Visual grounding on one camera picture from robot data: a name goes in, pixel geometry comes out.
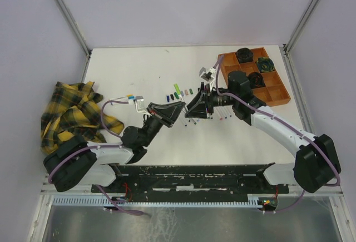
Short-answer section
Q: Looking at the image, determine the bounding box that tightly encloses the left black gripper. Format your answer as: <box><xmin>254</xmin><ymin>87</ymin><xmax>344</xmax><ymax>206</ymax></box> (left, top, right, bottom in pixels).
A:
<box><xmin>142</xmin><ymin>101</ymin><xmax>186</xmax><ymax>147</ymax></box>

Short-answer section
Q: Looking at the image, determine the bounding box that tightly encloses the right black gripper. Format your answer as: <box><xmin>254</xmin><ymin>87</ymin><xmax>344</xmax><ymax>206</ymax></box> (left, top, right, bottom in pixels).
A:
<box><xmin>185</xmin><ymin>82</ymin><xmax>237</xmax><ymax>120</ymax></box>

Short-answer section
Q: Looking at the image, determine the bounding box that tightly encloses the light green pen cap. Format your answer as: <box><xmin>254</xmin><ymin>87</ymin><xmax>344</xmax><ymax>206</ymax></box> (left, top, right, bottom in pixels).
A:
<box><xmin>174</xmin><ymin>83</ymin><xmax>181</xmax><ymax>94</ymax></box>

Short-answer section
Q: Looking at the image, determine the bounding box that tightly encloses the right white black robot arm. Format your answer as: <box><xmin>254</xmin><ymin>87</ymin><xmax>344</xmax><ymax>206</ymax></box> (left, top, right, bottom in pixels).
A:
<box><xmin>185</xmin><ymin>68</ymin><xmax>341</xmax><ymax>193</ymax></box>

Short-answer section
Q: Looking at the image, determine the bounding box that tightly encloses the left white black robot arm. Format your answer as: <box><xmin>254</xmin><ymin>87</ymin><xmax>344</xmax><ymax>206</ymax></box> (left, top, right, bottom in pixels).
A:
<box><xmin>43</xmin><ymin>97</ymin><xmax>185</xmax><ymax>192</ymax></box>

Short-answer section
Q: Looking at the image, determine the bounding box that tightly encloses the black orange rolled sock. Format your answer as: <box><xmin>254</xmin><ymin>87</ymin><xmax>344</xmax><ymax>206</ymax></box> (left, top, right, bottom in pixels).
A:
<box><xmin>248</xmin><ymin>72</ymin><xmax>265</xmax><ymax>89</ymax></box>

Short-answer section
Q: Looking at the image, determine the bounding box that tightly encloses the black rolled sock top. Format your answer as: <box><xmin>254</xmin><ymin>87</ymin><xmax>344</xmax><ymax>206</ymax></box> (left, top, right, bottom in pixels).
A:
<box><xmin>235</xmin><ymin>47</ymin><xmax>254</xmax><ymax>63</ymax></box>

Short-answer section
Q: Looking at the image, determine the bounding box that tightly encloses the orange compartment tray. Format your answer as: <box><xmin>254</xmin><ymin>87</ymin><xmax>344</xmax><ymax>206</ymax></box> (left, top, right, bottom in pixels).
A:
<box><xmin>221</xmin><ymin>47</ymin><xmax>290</xmax><ymax>106</ymax></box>

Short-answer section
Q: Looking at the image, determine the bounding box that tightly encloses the green blue rolled sock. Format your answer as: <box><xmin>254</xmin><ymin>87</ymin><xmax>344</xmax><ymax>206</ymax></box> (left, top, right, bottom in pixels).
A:
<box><xmin>256</xmin><ymin>57</ymin><xmax>275</xmax><ymax>73</ymax></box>

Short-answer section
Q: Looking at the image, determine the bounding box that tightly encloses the yellow plaid cloth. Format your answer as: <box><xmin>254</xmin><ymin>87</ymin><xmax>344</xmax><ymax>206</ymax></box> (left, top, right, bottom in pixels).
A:
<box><xmin>41</xmin><ymin>81</ymin><xmax>124</xmax><ymax>155</ymax></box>

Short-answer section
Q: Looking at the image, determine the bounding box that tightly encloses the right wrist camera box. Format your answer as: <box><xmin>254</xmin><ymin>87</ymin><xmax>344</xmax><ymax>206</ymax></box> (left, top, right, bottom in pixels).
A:
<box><xmin>199</xmin><ymin>67</ymin><xmax>216</xmax><ymax>88</ymax></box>

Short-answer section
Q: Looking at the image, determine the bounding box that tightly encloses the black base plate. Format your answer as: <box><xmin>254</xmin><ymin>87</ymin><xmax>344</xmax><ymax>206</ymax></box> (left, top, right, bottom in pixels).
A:
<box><xmin>104</xmin><ymin>165</ymin><xmax>289</xmax><ymax>202</ymax></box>

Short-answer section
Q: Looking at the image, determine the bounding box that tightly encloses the white cable duct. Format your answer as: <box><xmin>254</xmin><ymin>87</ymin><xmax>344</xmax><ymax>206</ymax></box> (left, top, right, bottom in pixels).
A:
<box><xmin>52</xmin><ymin>195</ymin><xmax>262</xmax><ymax>208</ymax></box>

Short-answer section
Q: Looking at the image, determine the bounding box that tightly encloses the left aluminium frame post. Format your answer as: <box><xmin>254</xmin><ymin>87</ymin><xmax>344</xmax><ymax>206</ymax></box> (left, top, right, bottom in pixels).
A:
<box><xmin>54</xmin><ymin>0</ymin><xmax>91</xmax><ymax>56</ymax></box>

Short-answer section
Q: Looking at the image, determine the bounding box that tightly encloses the aluminium frame post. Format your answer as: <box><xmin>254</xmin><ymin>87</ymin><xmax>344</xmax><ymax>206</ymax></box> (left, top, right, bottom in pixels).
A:
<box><xmin>54</xmin><ymin>0</ymin><xmax>91</xmax><ymax>56</ymax></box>
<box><xmin>284</xmin><ymin>0</ymin><xmax>321</xmax><ymax>55</ymax></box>

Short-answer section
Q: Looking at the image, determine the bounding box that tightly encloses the right aluminium frame post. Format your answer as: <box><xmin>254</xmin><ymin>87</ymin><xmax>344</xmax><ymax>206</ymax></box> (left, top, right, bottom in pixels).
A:
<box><xmin>284</xmin><ymin>0</ymin><xmax>321</xmax><ymax>55</ymax></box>

